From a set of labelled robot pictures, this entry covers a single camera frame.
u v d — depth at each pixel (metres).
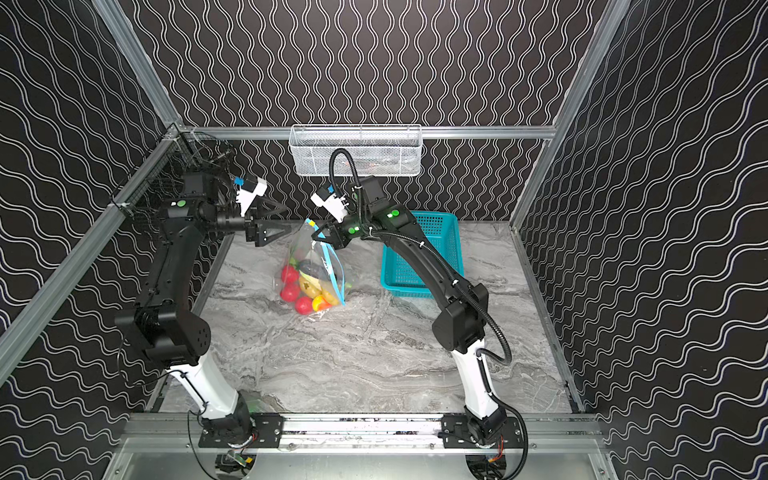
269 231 0.69
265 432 0.76
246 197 0.65
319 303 0.90
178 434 0.76
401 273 1.06
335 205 0.69
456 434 0.74
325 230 0.71
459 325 0.51
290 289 0.90
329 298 0.88
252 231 0.67
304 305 0.90
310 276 0.84
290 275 0.90
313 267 0.82
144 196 0.77
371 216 0.63
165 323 0.47
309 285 0.90
